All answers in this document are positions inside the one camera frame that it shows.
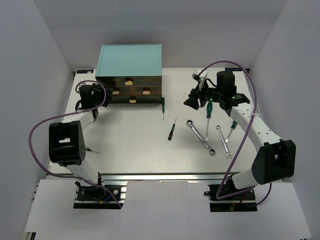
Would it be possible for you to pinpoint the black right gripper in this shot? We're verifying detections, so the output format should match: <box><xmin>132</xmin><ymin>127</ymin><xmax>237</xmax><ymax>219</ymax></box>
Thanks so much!
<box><xmin>183</xmin><ymin>80</ymin><xmax>223</xmax><ymax>111</ymax></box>

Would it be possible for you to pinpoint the small black green precision screwdriver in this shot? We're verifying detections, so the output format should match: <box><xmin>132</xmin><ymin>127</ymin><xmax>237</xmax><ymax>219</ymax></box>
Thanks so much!
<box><xmin>167</xmin><ymin>117</ymin><xmax>177</xmax><ymax>141</ymax></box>

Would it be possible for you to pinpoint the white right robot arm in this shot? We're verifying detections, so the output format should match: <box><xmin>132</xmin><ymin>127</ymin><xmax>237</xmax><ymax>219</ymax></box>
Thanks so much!
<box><xmin>184</xmin><ymin>70</ymin><xmax>296</xmax><ymax>200</ymax></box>

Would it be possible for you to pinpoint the small screwdriver near left arm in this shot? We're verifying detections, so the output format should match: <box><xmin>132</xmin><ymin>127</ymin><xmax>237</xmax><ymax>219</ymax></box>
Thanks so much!
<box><xmin>85</xmin><ymin>147</ymin><xmax>100</xmax><ymax>154</ymax></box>

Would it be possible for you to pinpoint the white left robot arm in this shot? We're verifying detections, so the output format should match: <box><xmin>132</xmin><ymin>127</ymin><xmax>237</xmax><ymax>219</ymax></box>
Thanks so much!
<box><xmin>48</xmin><ymin>82</ymin><xmax>111</xmax><ymax>200</ymax></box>

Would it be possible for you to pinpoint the large ratchet combination wrench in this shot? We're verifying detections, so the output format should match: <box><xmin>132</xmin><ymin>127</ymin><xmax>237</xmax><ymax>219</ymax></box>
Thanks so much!
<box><xmin>186</xmin><ymin>119</ymin><xmax>216</xmax><ymax>156</ymax></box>

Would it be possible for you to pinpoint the small precision screwdriver by cabinet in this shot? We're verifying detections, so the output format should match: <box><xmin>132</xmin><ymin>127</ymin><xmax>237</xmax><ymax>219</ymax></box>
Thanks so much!
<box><xmin>161</xmin><ymin>97</ymin><xmax>165</xmax><ymax>121</ymax></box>

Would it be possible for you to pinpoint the small combination wrench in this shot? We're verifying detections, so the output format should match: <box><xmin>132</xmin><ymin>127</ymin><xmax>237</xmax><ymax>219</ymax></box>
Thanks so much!
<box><xmin>216</xmin><ymin>125</ymin><xmax>233</xmax><ymax>159</ymax></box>

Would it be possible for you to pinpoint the teal drawer cabinet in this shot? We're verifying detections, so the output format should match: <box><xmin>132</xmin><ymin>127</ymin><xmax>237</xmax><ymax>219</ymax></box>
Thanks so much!
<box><xmin>94</xmin><ymin>44</ymin><xmax>163</xmax><ymax>104</ymax></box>

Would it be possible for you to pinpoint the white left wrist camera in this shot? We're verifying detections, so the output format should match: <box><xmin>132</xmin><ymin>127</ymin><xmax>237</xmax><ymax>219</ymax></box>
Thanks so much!
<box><xmin>75</xmin><ymin>82</ymin><xmax>92</xmax><ymax>94</ymax></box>

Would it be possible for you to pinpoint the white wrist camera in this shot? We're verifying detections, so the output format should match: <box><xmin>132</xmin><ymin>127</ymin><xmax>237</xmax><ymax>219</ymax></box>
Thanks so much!
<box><xmin>75</xmin><ymin>82</ymin><xmax>92</xmax><ymax>94</ymax></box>
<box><xmin>192</xmin><ymin>68</ymin><xmax>208</xmax><ymax>91</ymax></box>

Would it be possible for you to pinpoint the green handled long screwdriver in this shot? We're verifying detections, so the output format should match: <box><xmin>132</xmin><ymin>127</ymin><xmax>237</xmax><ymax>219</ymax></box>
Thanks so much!
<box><xmin>205</xmin><ymin>102</ymin><xmax>213</xmax><ymax>141</ymax></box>

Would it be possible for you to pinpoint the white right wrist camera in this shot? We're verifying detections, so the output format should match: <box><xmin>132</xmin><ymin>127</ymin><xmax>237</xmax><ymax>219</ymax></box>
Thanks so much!
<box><xmin>192</xmin><ymin>68</ymin><xmax>208</xmax><ymax>91</ymax></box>

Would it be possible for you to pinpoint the green handled short screwdriver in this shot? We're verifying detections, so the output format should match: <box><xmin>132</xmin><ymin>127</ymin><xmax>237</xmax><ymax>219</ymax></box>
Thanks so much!
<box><xmin>225</xmin><ymin>120</ymin><xmax>238</xmax><ymax>143</ymax></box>

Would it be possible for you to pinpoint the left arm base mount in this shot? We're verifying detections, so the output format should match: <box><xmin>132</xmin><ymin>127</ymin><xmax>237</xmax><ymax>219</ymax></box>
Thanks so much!
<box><xmin>73</xmin><ymin>180</ymin><xmax>127</xmax><ymax>210</ymax></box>

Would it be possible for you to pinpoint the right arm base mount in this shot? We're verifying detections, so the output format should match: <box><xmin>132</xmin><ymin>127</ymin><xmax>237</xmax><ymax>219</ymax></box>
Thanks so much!
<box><xmin>203</xmin><ymin>184</ymin><xmax>258</xmax><ymax>213</ymax></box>

